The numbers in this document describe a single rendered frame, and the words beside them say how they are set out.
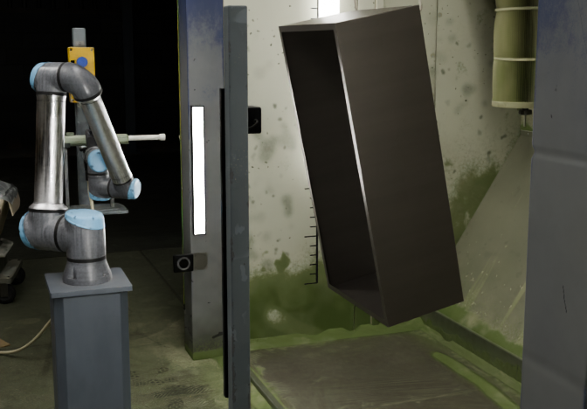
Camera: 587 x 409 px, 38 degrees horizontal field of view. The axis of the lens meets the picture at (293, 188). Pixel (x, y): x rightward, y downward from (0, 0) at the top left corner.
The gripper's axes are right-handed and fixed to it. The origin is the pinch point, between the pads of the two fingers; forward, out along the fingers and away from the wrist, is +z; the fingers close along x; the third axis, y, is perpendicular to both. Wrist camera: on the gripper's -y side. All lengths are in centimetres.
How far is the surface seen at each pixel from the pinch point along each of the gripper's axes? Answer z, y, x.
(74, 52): 9.9, -42.9, -2.2
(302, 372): -53, 106, 86
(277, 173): -7, 19, 91
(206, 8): -5, -62, 58
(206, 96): -6, -21, 56
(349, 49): -116, -45, 82
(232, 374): -200, 36, 10
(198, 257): -8, 57, 49
